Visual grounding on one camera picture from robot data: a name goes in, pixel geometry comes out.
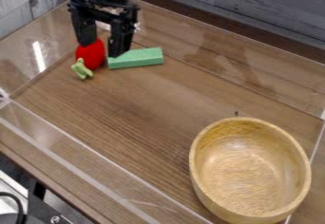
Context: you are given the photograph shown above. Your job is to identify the black cable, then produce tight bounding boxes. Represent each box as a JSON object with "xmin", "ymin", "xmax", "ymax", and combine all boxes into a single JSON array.
[{"xmin": 0, "ymin": 192, "xmax": 27, "ymax": 224}]

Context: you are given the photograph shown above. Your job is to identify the wooden bowl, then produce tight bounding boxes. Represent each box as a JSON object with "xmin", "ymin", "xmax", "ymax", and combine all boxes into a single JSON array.
[{"xmin": 189, "ymin": 117, "xmax": 312, "ymax": 224}]

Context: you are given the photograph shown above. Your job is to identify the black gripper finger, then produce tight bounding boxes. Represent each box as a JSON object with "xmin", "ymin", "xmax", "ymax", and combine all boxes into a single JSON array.
[
  {"xmin": 108, "ymin": 19, "xmax": 138, "ymax": 58},
  {"xmin": 70, "ymin": 7, "xmax": 98, "ymax": 47}
]

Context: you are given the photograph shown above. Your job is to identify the green rectangular block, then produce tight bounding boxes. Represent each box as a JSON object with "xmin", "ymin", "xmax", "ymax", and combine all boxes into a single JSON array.
[{"xmin": 108, "ymin": 47, "xmax": 163, "ymax": 69}]

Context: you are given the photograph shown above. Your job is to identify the red plush strawberry toy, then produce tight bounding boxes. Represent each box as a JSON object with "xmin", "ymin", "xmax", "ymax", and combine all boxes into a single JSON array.
[{"xmin": 71, "ymin": 39, "xmax": 106, "ymax": 80}]

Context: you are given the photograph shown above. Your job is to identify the black metal table frame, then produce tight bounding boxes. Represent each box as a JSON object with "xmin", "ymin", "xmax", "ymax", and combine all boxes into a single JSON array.
[{"xmin": 24, "ymin": 181, "xmax": 94, "ymax": 224}]

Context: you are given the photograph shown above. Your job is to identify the clear acrylic tray walls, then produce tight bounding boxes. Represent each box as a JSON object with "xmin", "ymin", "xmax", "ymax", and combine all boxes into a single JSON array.
[{"xmin": 0, "ymin": 5, "xmax": 325, "ymax": 224}]

